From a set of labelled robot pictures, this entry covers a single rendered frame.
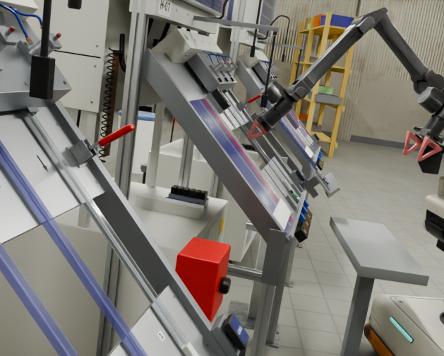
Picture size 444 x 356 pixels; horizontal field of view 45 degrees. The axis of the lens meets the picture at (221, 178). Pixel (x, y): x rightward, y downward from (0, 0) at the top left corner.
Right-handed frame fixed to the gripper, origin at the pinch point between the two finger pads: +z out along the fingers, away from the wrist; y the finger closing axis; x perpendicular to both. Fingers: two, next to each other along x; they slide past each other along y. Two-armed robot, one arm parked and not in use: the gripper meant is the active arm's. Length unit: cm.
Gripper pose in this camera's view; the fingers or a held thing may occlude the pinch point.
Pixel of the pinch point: (250, 136)
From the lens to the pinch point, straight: 209.2
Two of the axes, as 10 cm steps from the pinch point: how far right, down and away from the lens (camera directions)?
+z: -7.2, 6.3, 2.9
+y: -2.1, 2.0, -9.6
